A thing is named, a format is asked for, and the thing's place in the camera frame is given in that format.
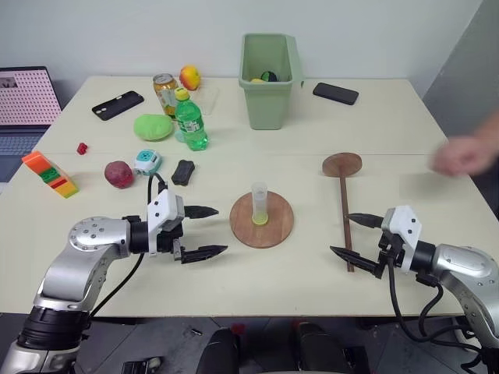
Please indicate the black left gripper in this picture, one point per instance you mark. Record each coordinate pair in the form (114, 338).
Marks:
(167, 238)

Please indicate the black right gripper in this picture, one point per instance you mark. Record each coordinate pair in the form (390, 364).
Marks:
(391, 251)

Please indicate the person's forearm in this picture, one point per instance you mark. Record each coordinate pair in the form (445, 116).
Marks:
(490, 130)

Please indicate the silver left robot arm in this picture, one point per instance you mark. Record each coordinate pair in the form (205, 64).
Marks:
(78, 249)

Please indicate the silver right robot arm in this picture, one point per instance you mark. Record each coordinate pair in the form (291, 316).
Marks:
(464, 269)

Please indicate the round wooden coaster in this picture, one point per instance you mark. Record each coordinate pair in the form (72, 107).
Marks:
(273, 230)

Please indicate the person's bare hand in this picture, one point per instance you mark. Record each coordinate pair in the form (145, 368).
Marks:
(462, 156)

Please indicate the black ribbed small object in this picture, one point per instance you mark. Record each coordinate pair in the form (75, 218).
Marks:
(183, 172)

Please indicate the clear tube with yellow liquid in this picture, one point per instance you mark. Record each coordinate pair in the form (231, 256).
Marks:
(259, 202)

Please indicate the wooden paddle spoon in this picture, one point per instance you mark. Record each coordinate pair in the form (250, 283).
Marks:
(342, 165)

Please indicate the white teal power cube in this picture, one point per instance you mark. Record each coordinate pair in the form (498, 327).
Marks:
(146, 161)

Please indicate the dark red fruit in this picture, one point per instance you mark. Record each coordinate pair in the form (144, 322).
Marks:
(119, 174)

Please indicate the green soda bottle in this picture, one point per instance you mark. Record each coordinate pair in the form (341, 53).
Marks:
(191, 124)

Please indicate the green round plush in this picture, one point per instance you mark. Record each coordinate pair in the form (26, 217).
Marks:
(153, 126)

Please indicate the dark rounded shape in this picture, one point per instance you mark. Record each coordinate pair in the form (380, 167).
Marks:
(218, 352)

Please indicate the clear plastic container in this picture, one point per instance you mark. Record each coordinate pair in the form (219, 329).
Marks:
(210, 99)

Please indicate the golden drink can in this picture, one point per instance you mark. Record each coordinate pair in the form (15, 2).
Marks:
(164, 91)

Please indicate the small red block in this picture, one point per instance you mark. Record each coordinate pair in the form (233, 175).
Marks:
(82, 148)

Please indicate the green plastic bin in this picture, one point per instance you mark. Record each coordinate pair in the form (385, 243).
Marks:
(269, 101)

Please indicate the red yellow apple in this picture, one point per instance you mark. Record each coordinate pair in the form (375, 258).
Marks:
(190, 77)

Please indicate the orange green striped block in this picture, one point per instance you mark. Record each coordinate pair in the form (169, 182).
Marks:
(50, 175)

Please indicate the yellow item in bin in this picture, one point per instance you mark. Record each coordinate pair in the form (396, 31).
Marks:
(256, 80)

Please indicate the black and green ball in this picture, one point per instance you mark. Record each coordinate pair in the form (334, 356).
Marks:
(269, 76)

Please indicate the laptop with pink screen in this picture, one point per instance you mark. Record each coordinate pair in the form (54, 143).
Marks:
(23, 105)

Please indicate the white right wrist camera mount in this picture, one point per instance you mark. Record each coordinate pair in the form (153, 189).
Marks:
(405, 230)

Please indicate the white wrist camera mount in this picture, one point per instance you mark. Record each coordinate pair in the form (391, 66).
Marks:
(405, 230)
(161, 206)

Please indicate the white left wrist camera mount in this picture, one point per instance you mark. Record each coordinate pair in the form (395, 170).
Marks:
(161, 206)

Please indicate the black phone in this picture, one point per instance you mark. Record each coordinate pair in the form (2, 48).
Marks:
(117, 105)

